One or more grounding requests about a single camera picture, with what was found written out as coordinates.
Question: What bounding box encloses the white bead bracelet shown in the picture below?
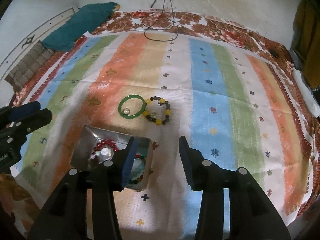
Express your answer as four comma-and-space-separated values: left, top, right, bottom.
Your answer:
91, 146, 113, 159

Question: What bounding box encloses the light blue bead bracelet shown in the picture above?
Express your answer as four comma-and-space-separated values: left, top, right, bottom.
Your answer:
128, 158, 146, 181

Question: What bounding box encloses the red bead bracelet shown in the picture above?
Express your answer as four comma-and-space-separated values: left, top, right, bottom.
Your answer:
89, 139, 119, 167

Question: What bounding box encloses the multicolour bead bracelet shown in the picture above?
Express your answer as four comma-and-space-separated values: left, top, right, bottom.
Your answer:
127, 154, 146, 186

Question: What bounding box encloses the green jade bangle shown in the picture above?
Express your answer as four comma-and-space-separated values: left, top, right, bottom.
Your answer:
118, 94, 146, 119

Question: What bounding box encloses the yellow and dark bead bracelet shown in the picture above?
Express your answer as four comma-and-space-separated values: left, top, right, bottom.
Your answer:
142, 96, 172, 126

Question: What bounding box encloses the striped grey pillow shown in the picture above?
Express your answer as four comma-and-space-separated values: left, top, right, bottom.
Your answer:
5, 41, 55, 93

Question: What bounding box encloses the silver metal tin box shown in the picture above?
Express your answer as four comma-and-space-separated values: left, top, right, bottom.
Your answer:
71, 126, 153, 191

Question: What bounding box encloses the teal blanket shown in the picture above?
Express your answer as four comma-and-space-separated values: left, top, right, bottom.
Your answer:
42, 2, 120, 52

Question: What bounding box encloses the striped colourful cloth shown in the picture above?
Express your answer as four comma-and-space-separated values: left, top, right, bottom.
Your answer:
10, 31, 318, 240

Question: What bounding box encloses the mustard yellow hanging cloth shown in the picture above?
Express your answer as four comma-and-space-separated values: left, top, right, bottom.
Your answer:
293, 0, 319, 89

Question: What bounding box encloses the black cable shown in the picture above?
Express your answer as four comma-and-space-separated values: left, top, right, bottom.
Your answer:
142, 0, 180, 41

